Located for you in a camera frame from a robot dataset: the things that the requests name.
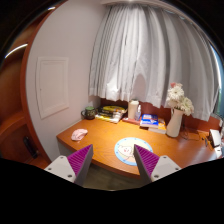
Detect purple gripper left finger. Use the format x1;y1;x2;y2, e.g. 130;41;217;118
45;144;93;186

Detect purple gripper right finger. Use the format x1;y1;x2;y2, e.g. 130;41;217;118
134;145;180;183

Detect round cartoon mouse pad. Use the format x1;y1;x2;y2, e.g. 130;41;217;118
114;137;152;166

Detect pink computer mouse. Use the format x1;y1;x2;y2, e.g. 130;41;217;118
71;129;88;141

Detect yellow book under blue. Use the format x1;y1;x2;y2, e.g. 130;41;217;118
148;118;166;134

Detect white flower vase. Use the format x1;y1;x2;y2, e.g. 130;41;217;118
166;109;183;138

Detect red flat tray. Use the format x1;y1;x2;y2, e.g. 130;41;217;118
122;117;140;126

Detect small clear bottle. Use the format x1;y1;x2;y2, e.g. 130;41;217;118
135;104;141;121

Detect dark green mug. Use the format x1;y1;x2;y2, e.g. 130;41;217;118
81;106;96;120

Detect wooden door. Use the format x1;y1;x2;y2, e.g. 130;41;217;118
0;13;51;168

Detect white cylindrical container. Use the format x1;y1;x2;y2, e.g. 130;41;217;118
128;100;139;119

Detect stack of books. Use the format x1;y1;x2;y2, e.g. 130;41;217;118
95;106;127;124

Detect white device on desk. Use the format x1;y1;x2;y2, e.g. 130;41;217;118
209;129;221;147

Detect white and pink flowers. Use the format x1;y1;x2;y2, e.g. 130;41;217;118
166;83;194;116

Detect white curtain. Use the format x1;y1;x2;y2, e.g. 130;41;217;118
89;4;218;120

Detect black cable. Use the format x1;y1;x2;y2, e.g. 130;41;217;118
180;123;211;148

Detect white wall panel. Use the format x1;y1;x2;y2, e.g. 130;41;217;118
36;57;69;119

